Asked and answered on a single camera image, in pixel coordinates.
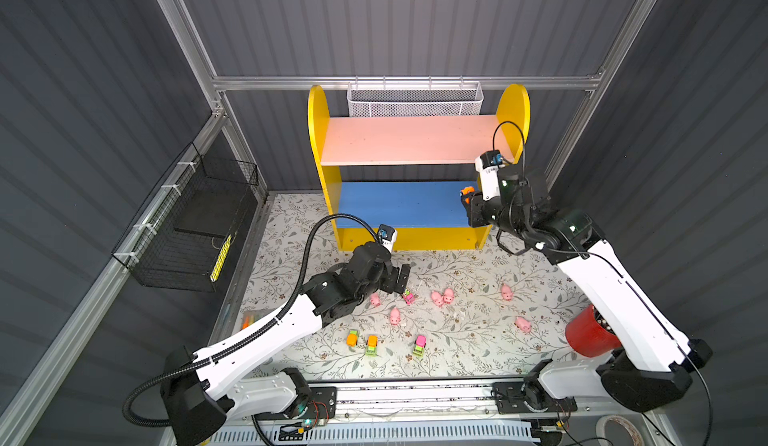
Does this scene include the pink pig toy far right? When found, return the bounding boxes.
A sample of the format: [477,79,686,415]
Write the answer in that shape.
[500,284,514,301]

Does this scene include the pink pig toy lower centre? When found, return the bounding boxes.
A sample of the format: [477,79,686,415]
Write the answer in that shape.
[389,307,401,326]

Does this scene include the black wire basket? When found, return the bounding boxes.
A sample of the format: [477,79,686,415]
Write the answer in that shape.
[112,146,263,293]

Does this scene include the pink pig toy lower right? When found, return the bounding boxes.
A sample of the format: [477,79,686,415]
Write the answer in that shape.
[514,316,532,334]

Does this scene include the orange toy car green base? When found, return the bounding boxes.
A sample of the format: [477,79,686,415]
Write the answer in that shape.
[346,330,359,347]

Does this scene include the pink truck green striped top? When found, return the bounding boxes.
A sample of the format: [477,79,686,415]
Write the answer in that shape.
[403,290,416,305]

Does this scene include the white tape roll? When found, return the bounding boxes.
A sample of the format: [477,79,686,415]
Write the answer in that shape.
[595,415,645,446]

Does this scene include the white wire mesh basket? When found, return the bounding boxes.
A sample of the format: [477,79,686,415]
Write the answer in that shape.
[346,83,484,118]

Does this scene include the yellow shelf pink blue boards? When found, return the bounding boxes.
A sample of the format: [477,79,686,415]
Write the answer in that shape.
[307,84,531,251]

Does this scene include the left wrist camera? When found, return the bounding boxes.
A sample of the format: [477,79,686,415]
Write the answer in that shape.
[377,224,397,253]

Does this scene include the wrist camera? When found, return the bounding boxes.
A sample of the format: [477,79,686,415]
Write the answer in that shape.
[475,150,504,201]
[377,224,397,253]

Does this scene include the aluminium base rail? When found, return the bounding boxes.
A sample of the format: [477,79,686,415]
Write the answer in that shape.
[173,376,661,429]

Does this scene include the black corrugated cable conduit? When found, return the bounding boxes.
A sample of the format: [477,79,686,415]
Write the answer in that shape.
[122,213,380,429]

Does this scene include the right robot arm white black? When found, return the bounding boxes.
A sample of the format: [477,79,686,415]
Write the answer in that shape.
[461,151,713,413]

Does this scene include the marker pen pack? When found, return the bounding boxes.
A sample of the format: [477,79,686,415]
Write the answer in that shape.
[241,310,257,330]

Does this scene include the green truck pink mixer drum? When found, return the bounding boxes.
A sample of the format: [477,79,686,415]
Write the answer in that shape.
[412,335,427,358]

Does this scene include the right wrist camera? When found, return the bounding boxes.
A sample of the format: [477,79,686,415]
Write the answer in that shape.
[475,150,504,201]

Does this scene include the pink pig toy pair left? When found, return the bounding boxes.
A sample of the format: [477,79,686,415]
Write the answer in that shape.
[430,291,444,307]

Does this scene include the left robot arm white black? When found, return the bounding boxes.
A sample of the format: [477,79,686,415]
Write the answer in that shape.
[160,242,411,445]

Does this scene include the floral patterned table mat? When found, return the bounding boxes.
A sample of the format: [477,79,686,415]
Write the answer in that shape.
[239,193,587,380]

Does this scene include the green toy car orange top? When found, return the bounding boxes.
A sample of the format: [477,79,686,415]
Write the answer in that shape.
[365,335,378,357]

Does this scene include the red cup holder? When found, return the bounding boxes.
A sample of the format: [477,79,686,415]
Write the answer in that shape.
[565,305,621,358]

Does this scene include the white slotted cable duct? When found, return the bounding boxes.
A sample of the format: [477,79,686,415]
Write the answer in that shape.
[206,420,541,446]

